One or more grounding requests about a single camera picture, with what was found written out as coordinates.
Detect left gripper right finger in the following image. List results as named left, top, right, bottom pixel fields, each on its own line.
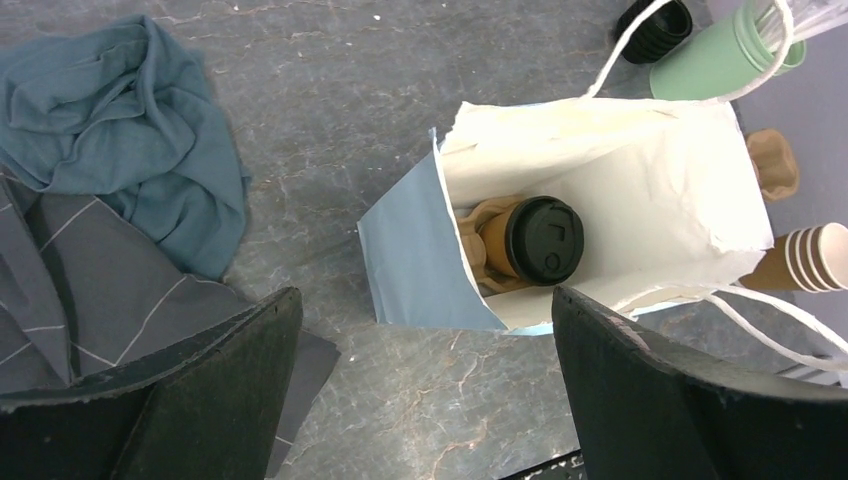
left=551, top=287, right=847, bottom=479

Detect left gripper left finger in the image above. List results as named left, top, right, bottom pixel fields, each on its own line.
left=1, top=288, right=303, bottom=479

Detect light blue paper bag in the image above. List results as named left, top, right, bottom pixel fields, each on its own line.
left=356, top=0, right=848, bottom=376

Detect brown paper coffee cup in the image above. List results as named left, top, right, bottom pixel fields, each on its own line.
left=479, top=204, right=528, bottom=279

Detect brown pulp cup carrier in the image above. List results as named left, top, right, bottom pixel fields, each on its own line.
left=457, top=195, right=530, bottom=297

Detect dark grey checked cloth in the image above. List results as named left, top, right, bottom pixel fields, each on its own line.
left=1, top=173, right=339, bottom=479

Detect stack of paper cups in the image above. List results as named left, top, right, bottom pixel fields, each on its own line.
left=739, top=223, right=847, bottom=293

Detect blue crumpled cloth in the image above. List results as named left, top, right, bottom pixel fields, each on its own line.
left=1, top=15, right=249, bottom=279

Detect green cup holder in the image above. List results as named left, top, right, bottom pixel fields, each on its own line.
left=649, top=1, right=807, bottom=101

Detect stack of black lids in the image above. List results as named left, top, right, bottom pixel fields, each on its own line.
left=622, top=1, right=693, bottom=64

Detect white wrapped straws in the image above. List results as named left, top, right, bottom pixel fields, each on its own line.
left=753, top=0, right=847, bottom=52

